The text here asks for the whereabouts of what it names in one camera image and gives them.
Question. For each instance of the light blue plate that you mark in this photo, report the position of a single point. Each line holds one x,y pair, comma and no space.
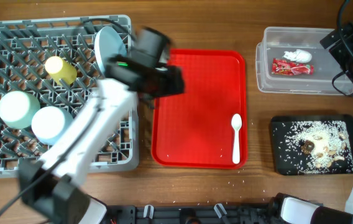
107,44

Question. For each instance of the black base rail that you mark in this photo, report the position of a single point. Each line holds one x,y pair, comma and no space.
242,214

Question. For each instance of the red plastic tray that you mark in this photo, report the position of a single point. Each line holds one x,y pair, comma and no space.
194,129

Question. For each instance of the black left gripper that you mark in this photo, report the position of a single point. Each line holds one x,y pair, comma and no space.
174,81

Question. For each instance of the clear plastic bin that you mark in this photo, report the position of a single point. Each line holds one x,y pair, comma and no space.
278,40

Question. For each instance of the light blue bowl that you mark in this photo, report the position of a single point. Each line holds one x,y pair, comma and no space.
50,123

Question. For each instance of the black plastic tray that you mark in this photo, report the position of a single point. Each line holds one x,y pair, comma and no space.
282,124

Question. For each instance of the white plastic spoon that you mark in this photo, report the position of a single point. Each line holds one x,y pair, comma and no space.
236,123

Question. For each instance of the mint green bowl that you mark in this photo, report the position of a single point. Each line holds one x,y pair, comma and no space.
17,109

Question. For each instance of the food scraps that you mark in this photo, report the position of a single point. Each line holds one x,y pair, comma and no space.
318,146

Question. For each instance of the white napkin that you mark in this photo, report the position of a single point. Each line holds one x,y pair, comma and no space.
298,56

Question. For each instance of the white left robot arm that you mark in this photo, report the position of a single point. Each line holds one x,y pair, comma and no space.
51,185

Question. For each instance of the yellow cup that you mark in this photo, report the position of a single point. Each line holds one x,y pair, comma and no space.
59,69

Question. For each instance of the grey dishwasher rack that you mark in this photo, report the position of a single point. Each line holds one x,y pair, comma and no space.
24,47

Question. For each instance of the red foil wrapper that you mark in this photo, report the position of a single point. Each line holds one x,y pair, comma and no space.
284,67

